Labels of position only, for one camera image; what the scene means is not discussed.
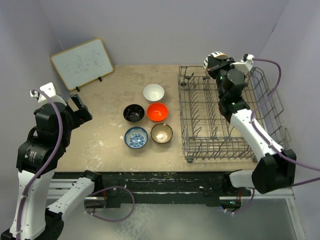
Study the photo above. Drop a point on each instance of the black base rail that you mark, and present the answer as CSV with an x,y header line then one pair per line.
x,y
167,187

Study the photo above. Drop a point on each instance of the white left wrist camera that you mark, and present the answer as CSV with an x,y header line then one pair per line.
x,y
50,90

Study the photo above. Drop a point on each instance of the brown glazed bowl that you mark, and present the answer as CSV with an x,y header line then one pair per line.
x,y
161,133

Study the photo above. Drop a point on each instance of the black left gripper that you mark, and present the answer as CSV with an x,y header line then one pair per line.
x,y
81,115

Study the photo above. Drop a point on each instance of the white orange rimmed striped bowl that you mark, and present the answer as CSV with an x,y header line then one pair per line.
x,y
212,60

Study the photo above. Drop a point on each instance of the grey wire dish rack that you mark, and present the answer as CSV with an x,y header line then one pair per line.
x,y
206,134

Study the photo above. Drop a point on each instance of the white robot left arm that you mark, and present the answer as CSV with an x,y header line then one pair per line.
x,y
37,160

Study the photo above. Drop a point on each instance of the blue patterned bowl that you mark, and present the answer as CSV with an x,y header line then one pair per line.
x,y
136,137

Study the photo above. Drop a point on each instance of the yellow framed whiteboard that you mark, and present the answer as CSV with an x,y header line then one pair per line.
x,y
82,64

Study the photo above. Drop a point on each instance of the black glossy bowl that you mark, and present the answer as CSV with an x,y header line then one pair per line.
x,y
133,113

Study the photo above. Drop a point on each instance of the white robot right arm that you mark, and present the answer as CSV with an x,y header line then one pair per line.
x,y
275,167

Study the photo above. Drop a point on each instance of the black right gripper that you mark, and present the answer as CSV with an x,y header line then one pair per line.
x,y
215,65

